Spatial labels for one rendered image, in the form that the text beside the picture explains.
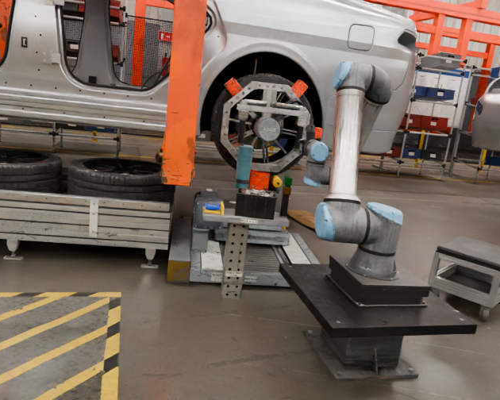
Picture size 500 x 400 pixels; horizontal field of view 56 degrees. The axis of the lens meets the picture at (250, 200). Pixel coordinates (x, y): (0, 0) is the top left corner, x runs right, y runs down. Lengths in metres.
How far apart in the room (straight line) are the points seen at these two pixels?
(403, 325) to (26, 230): 2.01
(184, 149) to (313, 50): 1.11
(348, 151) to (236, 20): 1.43
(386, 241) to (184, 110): 1.24
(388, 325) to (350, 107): 0.85
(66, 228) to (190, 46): 1.20
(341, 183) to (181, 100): 1.03
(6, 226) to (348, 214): 1.87
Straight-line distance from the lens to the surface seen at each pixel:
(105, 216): 2.72
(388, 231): 1.91
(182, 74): 2.50
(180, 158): 2.52
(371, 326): 1.76
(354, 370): 2.04
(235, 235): 2.35
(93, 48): 4.85
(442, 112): 9.10
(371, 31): 3.24
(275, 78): 3.00
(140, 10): 8.77
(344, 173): 1.88
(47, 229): 2.81
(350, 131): 1.91
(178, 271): 2.59
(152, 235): 2.72
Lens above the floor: 1.05
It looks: 13 degrees down
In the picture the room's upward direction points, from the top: 7 degrees clockwise
